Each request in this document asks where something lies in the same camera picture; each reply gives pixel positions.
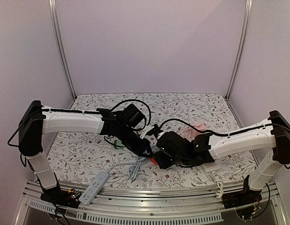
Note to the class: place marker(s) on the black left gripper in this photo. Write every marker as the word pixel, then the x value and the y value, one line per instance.
pixel 140 151

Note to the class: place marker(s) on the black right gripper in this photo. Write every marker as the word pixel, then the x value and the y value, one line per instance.
pixel 162 160

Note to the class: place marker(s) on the red cube adapter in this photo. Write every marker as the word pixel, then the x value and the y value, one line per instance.
pixel 153 161

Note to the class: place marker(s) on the light green plug adapter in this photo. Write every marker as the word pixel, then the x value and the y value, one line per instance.
pixel 118 145

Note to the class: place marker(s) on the grey blue power strip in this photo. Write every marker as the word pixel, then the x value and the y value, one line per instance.
pixel 94 188

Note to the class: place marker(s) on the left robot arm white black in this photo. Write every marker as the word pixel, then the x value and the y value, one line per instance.
pixel 39 120

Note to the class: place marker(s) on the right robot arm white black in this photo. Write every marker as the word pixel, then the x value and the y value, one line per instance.
pixel 272 133

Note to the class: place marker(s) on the pink cube adapter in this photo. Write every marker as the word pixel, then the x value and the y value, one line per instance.
pixel 199 125

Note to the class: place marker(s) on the floral patterned table mat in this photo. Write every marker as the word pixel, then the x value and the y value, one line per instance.
pixel 79 157

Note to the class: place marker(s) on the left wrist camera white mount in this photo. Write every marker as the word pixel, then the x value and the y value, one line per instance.
pixel 148 130

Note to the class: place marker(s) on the aluminium front rail base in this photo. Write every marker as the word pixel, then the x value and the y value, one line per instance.
pixel 185 206

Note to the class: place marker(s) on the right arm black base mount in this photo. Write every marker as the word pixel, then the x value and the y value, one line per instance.
pixel 240 198

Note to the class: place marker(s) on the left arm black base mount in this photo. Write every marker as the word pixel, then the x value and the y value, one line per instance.
pixel 57 196

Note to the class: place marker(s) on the right aluminium frame post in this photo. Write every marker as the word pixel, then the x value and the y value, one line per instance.
pixel 240 49

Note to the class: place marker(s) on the aluminium frame post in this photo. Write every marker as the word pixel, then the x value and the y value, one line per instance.
pixel 240 49
pixel 60 48

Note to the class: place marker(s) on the left aluminium frame post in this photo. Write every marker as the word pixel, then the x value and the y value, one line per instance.
pixel 60 48

